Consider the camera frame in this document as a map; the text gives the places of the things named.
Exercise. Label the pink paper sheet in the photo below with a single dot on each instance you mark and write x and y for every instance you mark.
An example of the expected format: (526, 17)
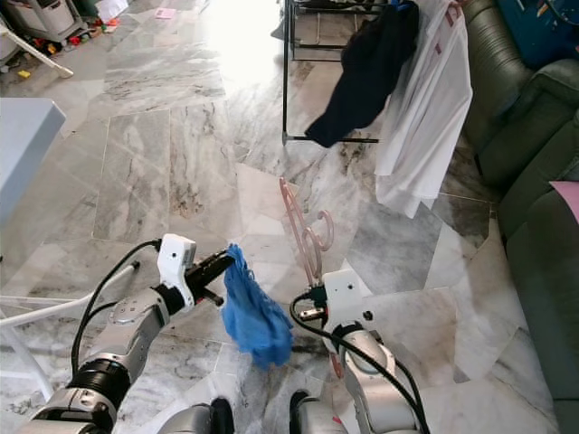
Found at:
(165, 14)

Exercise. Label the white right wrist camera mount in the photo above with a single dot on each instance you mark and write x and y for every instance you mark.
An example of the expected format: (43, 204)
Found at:
(346, 294)

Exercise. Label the dark green leather sofa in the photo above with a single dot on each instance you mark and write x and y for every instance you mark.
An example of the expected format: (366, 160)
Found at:
(516, 108)

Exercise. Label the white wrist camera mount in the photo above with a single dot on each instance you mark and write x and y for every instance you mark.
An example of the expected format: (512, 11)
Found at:
(346, 294)
(174, 262)

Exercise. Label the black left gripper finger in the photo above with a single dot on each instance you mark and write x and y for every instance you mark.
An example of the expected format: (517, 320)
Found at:
(217, 267)

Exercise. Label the dark left robot foot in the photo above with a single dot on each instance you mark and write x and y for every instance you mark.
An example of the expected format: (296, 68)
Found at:
(197, 418)

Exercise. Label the pink plastic hanger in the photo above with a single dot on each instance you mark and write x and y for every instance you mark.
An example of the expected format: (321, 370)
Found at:
(448, 18)
(312, 258)

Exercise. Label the blue cloth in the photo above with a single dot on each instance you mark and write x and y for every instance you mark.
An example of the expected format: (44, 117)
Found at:
(253, 321)

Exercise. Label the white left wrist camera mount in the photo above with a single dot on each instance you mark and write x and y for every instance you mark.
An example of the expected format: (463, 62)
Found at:
(174, 262)

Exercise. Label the blue cushion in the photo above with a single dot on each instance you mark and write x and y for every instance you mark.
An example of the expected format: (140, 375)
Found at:
(538, 32)

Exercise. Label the white paper sheet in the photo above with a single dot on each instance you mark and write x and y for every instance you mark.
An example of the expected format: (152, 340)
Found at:
(113, 9)

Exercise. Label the black metal drying rack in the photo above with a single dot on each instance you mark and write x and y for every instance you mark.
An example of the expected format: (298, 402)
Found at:
(287, 72)

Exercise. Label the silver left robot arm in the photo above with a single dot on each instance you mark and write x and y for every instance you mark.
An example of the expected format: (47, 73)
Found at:
(136, 325)

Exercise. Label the navy blue garment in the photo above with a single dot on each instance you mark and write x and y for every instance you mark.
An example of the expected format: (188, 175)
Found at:
(371, 72)

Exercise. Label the pink cloth mat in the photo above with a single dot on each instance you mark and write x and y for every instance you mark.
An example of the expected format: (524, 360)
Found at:
(568, 201)

